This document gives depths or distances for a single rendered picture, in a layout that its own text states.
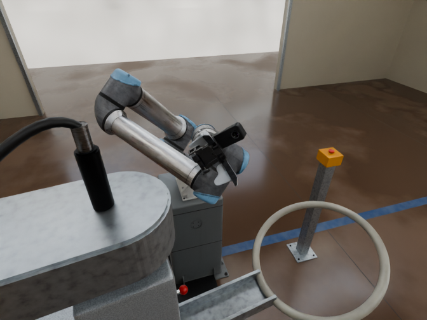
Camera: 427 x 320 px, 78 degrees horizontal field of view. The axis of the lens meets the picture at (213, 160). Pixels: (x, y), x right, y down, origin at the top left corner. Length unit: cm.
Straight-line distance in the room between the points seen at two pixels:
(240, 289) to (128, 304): 59
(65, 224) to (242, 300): 74
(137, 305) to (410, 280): 253
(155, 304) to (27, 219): 31
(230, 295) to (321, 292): 147
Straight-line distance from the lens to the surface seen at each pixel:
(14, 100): 591
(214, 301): 110
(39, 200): 63
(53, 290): 55
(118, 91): 117
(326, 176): 204
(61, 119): 45
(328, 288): 254
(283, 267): 254
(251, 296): 112
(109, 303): 62
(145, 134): 105
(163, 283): 61
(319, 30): 657
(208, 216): 185
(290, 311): 107
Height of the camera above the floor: 206
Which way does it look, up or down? 34 degrees down
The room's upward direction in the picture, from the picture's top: straight up
